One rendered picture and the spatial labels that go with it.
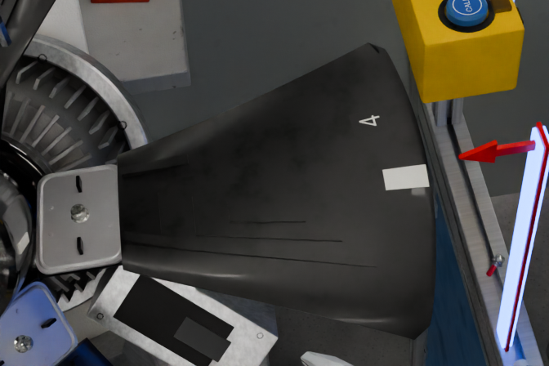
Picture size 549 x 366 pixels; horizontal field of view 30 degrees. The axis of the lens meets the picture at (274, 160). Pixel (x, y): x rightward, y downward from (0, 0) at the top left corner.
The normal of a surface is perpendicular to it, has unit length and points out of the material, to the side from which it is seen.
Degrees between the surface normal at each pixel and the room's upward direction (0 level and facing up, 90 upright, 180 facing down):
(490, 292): 0
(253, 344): 50
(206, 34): 90
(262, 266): 16
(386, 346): 0
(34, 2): 39
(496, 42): 90
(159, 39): 0
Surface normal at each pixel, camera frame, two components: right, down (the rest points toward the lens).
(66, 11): 0.04, 0.22
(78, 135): 0.77, -0.47
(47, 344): 0.71, -0.21
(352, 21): 0.13, 0.78
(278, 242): 0.00, -0.40
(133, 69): -0.09, -0.60
